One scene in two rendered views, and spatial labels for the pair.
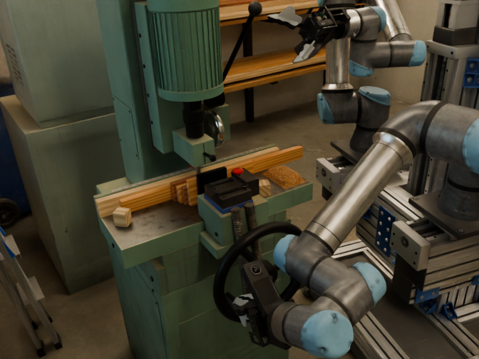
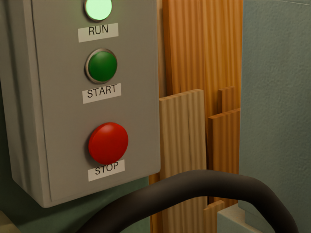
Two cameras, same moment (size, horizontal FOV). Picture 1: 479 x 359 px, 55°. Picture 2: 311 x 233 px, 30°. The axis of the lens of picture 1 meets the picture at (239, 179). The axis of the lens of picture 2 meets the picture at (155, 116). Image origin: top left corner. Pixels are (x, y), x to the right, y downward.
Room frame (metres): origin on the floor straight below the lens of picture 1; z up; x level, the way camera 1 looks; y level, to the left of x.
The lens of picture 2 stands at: (1.57, -0.25, 1.51)
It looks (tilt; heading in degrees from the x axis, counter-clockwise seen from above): 20 degrees down; 86
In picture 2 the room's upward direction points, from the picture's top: 2 degrees counter-clockwise
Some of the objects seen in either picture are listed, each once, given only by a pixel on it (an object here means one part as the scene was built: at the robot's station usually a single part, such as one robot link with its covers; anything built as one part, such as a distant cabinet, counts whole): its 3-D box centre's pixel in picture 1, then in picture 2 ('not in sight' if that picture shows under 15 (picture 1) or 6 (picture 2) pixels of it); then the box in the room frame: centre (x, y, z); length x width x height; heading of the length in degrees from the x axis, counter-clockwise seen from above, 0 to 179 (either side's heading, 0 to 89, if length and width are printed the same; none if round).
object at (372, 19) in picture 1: (365, 22); not in sight; (1.37, -0.38, 1.33); 0.11 x 0.08 x 0.09; 120
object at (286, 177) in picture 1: (284, 173); not in sight; (1.25, -0.14, 0.91); 0.12 x 0.09 x 0.03; 30
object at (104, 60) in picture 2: not in sight; (102, 66); (1.56, 0.13, 1.42); 0.02 x 0.01 x 0.02; 30
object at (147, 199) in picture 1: (219, 176); not in sight; (1.24, 0.06, 0.92); 0.62 x 0.02 x 0.04; 120
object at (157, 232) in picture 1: (217, 212); not in sight; (1.11, 0.07, 0.87); 0.61 x 0.30 x 0.06; 120
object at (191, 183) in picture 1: (221, 182); not in sight; (1.16, 0.05, 0.94); 0.21 x 0.01 x 0.08; 120
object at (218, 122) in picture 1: (213, 129); not in sight; (1.38, 0.08, 1.02); 0.12 x 0.03 x 0.12; 30
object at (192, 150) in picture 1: (194, 147); not in sight; (1.22, 0.13, 1.03); 0.14 x 0.07 x 0.09; 30
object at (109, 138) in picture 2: not in sight; (108, 143); (1.57, 0.13, 1.36); 0.03 x 0.01 x 0.03; 30
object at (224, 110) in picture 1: (214, 122); not in sight; (1.44, 0.08, 1.02); 0.09 x 0.07 x 0.12; 120
